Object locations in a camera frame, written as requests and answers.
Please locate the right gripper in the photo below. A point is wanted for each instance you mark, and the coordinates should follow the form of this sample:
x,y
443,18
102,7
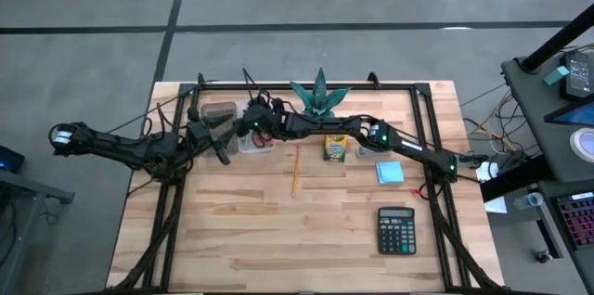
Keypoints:
x,y
262,121

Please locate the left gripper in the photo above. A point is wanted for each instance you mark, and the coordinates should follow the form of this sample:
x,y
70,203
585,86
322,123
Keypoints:
x,y
202,132

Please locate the clear plastic box lid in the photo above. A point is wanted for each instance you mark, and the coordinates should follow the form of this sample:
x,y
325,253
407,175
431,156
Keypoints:
x,y
213,108

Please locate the yellow green crayon box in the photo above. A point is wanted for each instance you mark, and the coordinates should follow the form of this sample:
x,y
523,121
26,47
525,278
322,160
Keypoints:
x,y
335,149

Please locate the blue sticky note pad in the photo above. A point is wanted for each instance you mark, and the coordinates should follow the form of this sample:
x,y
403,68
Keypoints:
x,y
389,173

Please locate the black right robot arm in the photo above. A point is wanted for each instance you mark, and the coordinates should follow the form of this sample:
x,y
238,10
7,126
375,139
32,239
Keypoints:
x,y
408,146

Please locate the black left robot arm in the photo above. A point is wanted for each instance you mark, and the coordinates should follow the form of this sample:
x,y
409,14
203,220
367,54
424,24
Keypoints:
x,y
120,149

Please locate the clear plastic storage box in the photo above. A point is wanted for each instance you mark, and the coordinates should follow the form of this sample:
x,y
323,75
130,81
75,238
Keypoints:
x,y
248,146

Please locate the artificial plant in white pot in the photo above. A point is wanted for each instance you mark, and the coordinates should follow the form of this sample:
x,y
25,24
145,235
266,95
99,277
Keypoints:
x,y
318,98

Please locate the orange pencil with pink eraser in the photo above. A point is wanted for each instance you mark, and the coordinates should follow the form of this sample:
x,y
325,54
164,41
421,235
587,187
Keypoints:
x,y
295,172

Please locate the grey stapler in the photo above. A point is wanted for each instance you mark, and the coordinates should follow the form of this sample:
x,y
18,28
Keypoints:
x,y
366,152

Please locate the small red clip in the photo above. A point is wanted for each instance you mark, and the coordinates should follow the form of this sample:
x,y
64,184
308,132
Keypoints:
x,y
420,194

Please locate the black desk calculator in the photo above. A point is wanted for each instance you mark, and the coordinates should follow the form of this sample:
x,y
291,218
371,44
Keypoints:
x,y
396,232

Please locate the grey metal table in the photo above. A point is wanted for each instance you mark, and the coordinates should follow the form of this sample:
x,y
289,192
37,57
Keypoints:
x,y
28,193

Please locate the dark device with blue light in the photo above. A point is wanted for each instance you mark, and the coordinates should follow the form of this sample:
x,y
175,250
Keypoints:
x,y
10,160

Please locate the white paper sheet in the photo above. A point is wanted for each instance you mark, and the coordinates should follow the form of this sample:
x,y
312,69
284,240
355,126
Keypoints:
x,y
495,205

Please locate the black side desk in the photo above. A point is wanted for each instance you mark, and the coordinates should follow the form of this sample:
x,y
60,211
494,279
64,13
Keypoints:
x,y
533,119

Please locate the clear water bottle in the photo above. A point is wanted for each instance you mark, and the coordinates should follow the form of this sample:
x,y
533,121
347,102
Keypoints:
x,y
529,200

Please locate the small teal box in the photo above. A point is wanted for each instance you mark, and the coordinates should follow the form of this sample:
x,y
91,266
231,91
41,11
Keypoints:
x,y
556,75

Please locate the black slanted pole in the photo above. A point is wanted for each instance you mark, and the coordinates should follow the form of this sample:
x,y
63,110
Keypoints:
x,y
557,40

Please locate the black caster wheel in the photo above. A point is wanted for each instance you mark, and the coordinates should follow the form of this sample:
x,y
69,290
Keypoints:
x,y
541,256

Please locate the grey keyboard desk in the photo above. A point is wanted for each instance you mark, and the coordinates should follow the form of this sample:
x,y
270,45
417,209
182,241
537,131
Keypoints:
x,y
552,234

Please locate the tablet with blue screen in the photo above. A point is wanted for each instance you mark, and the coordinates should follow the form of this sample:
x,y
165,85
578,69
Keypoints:
x,y
575,115

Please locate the black power adapter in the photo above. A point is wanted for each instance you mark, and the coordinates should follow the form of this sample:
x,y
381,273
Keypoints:
x,y
577,74

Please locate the backlit keyboard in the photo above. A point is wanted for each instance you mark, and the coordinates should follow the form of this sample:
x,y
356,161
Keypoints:
x,y
577,218

